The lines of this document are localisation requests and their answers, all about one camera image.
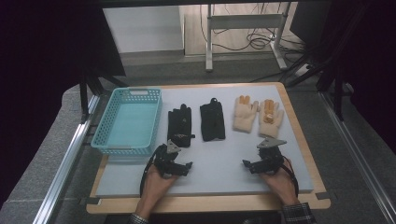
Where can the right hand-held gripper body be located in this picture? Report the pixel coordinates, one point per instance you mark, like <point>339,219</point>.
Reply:
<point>270,158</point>

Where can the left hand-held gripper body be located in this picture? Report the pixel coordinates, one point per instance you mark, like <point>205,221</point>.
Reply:
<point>163,161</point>

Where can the cream glove with orange patch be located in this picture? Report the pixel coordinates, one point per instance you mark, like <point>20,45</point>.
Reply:
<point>271,126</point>

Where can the black glove with silver mark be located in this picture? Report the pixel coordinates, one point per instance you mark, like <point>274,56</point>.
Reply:
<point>180,127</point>

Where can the cream glove orange fingertips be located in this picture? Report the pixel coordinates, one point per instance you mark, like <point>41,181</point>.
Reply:
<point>244,118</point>

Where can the turquoise plastic basket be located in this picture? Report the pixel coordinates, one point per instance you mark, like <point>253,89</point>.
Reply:
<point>130,124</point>

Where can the black glove with loop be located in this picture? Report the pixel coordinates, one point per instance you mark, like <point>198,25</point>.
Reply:
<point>212,123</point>

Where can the person's left hand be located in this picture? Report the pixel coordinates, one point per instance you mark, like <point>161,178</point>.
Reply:
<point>154,188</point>

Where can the person's right hand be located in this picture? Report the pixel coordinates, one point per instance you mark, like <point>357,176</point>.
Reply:
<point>283,185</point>

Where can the grey foam mat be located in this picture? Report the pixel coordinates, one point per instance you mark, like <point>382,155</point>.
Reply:
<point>218,161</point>

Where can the grey tape piece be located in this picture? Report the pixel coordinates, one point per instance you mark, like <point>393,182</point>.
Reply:
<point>323,196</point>
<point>93,201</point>

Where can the white power strip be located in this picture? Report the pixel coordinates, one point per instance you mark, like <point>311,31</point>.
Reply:
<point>302,70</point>

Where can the black metal stand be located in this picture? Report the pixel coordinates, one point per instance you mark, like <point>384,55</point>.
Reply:
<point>90,90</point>
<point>330,71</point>

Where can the white panel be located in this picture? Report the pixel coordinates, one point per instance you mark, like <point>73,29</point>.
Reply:
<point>143,29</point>

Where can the dark curtain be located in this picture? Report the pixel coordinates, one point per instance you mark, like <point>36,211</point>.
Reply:
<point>43,46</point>
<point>373,62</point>

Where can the aluminium rail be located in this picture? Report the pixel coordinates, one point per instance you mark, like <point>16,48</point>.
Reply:
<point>358,149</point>
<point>65,161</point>

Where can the white metal desk frame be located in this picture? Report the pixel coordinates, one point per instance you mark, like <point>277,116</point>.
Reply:
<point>246,21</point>

